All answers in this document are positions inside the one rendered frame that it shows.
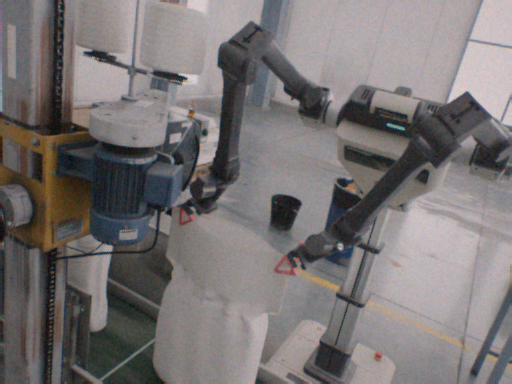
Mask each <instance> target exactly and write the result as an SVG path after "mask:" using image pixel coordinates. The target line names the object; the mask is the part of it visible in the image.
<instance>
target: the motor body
mask: <svg viewBox="0 0 512 384"><path fill-rule="evenodd" d="M156 159H157V151H156V150H154V149H153V148H152V150H151V151H149V152H148V153H146V154H141V155H127V154H121V153H117V152H113V151H111V150H108V149H105V148H104V147H103V146H102V142H100V143H98V144H96V145H95V150H94V154H93V167H92V181H91V209H89V211H90V233H91V235H92V236H93V237H94V238H95V239H96V241H98V242H100V243H103V244H106V245H108V246H114V247H127V246H131V245H135V244H136V243H138V242H141V241H142V240H143V238H144V237H146V236H147V232H148V227H149V221H150V220H151V219H152V216H150V215H151V209H150V208H149V206H148V205H147V202H143V199H142V198H143V197H141V191H142V183H143V175H144V172H145V171H147V170H148V169H149V168H150V167H151V166H152V164H154V163H155V160H156Z"/></svg>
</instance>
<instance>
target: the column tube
mask: <svg viewBox="0 0 512 384"><path fill-rule="evenodd" d="M54 1H55V0H0V16H1V84H2V120H3V121H5V122H7V123H9V124H11V125H13V126H17V127H19V128H21V129H23V130H26V131H27V132H32V133H37V134H38V135H40V136H43V137H47V136H52V133H51V125H52V111H53V109H52V99H53V94H52V91H53V85H54V83H53V72H54V69H53V60H54V52H53V45H54V41H53V31H54V16H55V12H54ZM64 2H65V13H64V19H65V21H64V32H65V42H64V57H63V60H64V69H63V83H62V87H63V94H62V98H61V99H62V109H61V113H62V118H61V134H67V133H72V132H73V93H74V74H75V54H76V16H77V0H64ZM8 23H9V24H11V25H15V26H16V79H13V78H11V77H9V76H8ZM2 151H3V165H4V166H6V167H8V168H9V169H11V170H13V171H16V172H18V173H20V174H21V175H23V176H25V177H28V178H31V179H33V178H38V177H43V154H39V153H38V152H36V151H33V150H32V149H28V148H26V147H24V146H22V145H20V144H18V143H14V142H13V141H10V140H8V139H7V138H5V137H2ZM48 257H49V254H48V252H45V253H44V252H42V251H41V249H38V248H36V247H35V246H33V245H32V244H29V243H27V242H26V241H24V240H23V239H21V238H19V237H17V236H15V235H14V234H13V233H9V232H8V231H7V230H6V233H5V237H4V285H5V330H4V353H5V384H44V380H45V377H44V374H45V364H46V363H45V356H46V354H45V347H46V345H45V342H46V330H47V329H46V322H47V319H46V313H47V294H48V293H47V286H48V283H47V279H48V266H49V265H48ZM66 266H67V259H64V260H57V262H56V273H55V275H56V283H55V286H56V287H55V301H54V303H55V309H54V328H53V329H54V334H53V352H52V355H53V359H52V369H51V370H52V376H51V379H52V383H51V384H60V383H61V363H62V344H63V325H64V305H65V286H66Z"/></svg>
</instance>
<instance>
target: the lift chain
mask: <svg viewBox="0 0 512 384"><path fill-rule="evenodd" d="M59 7H60V8H59ZM54 12H55V16H54V31H53V41H54V45H53V52H54V60H53V69H54V72H53V83H54V85H53V91H52V94H53V99H52V109H53V111H52V125H51V133H52V136H54V135H61V118H62V113H61V109H62V99H61V98H62V94H63V87H62V83H63V69H64V60H63V57H64V42H65V32H64V21H65V19H64V13H65V2H64V0H55V1H54ZM59 21H60V24H58V22H59ZM58 50H59V52H58ZM58 64H59V65H58ZM58 76H59V79H57V77H58ZM57 90H58V92H57ZM57 103H58V104H57ZM56 115H57V117H56ZM56 128H57V129H56ZM52 250H53V251H52ZM48 254H49V257H48V265H49V266H48V279H47V283H48V286H47V293H48V294H47V313H46V319H47V322H46V329H47V330H46V342H45V345H46V347H45V354H46V356H45V363H46V364H45V374H44V377H45V380H44V384H51V383H52V379H51V376H52V370H51V369H52V359H53V355H52V352H53V334H54V329H53V328H54V309H55V303H54V301H55V287H56V286H55V283H56V275H55V273H56V262H57V260H54V259H53V256H54V255H56V254H57V247H56V248H54V249H50V251H48Z"/></svg>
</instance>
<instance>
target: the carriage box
mask: <svg viewBox="0 0 512 384"><path fill-rule="evenodd" d="M93 109H95V108H94V107H91V106H89V105H87V106H81V107H73V132H72V133H67V134H61V135H54V136H47V137H43V136H40V135H38V134H37V133H32V132H27V131H26V130H23V129H21V128H19V127H17V126H13V125H11V124H9V123H7V122H5V121H3V120H2V111H1V112H0V187H2V186H6V185H9V184H19V185H20V186H22V187H23V188H25V189H26V192H27V193H28V194H29V196H30V198H31V199H32V207H33V213H32V219H31V220H30V222H28V223H26V224H23V225H20V226H17V227H10V228H6V230H7V231H8V232H9V233H13V234H14V235H15V236H17V237H19V238H21V239H23V240H24V241H26V242H27V243H29V244H32V245H33V246H35V247H36V248H38V249H41V251H42V252H44V253H45V252H48V251H50V249H54V248H56V247H58V246H61V245H63V244H65V243H70V242H72V241H74V240H77V239H79V238H81V237H85V236H88V235H90V234H91V233H90V211H89V209H91V181H92V180H89V179H85V178H82V177H75V176H72V175H70V176H67V177H57V175H56V170H57V147H58V145H59V144H60V143H71V142H77V141H83V140H89V139H96V138H93V137H92V136H90V133H89V125H90V110H93ZM2 137H5V138H7V139H8V140H10V141H13V142H14V143H18V144H20V145H22V146H24V147H26V148H28V149H32V150H33V151H36V152H38V153H39V154H43V177H38V178H33V179H31V178H28V177H25V176H23V175H21V174H20V173H18V172H16V171H13V170H11V169H9V168H8V167H6V166H4V165H3V151H2ZM96 140H97V141H98V143H100V142H102V141H101V140H98V139H96ZM80 219H83V224H82V233H80V234H78V235H75V236H73V237H71V238H67V239H64V240H61V241H60V242H57V243H56V227H60V226H62V225H65V224H67V223H70V222H73V221H78V220H80Z"/></svg>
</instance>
